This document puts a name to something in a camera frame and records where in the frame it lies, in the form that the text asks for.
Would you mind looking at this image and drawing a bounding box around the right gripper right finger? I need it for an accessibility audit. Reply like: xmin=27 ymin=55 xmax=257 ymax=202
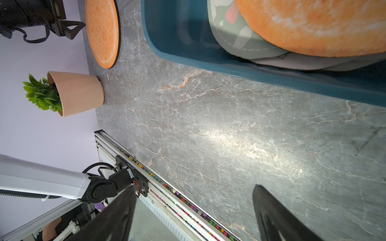
xmin=252 ymin=185 xmax=322 ymax=241

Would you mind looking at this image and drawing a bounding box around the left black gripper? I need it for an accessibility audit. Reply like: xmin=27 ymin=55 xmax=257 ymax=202
xmin=1 ymin=0 xmax=85 ymax=40

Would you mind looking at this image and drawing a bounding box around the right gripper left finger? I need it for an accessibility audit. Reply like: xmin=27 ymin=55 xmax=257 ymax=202
xmin=68 ymin=185 xmax=138 ymax=241

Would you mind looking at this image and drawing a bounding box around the orange cork coaster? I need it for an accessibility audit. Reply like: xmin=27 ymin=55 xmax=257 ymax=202
xmin=85 ymin=0 xmax=120 ymax=69
xmin=236 ymin=1 xmax=386 ymax=57

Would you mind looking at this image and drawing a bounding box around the teal plastic storage box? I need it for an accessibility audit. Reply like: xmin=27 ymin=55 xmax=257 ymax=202
xmin=141 ymin=1 xmax=386 ymax=106

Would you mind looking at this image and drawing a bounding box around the pale green bunny coaster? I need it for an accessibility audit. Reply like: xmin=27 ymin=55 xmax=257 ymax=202
xmin=207 ymin=0 xmax=288 ymax=62

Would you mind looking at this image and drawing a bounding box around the blue orange animals coaster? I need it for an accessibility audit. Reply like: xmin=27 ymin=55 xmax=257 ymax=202
xmin=251 ymin=52 xmax=386 ymax=71

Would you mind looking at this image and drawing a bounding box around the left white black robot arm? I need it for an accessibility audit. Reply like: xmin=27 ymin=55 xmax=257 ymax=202
xmin=1 ymin=1 xmax=136 ymax=203

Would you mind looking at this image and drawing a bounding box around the small potted green plant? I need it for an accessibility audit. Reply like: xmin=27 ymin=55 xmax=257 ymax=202
xmin=23 ymin=71 xmax=105 ymax=117

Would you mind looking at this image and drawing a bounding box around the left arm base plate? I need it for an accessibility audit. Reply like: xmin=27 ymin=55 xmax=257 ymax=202
xmin=115 ymin=155 xmax=149 ymax=197

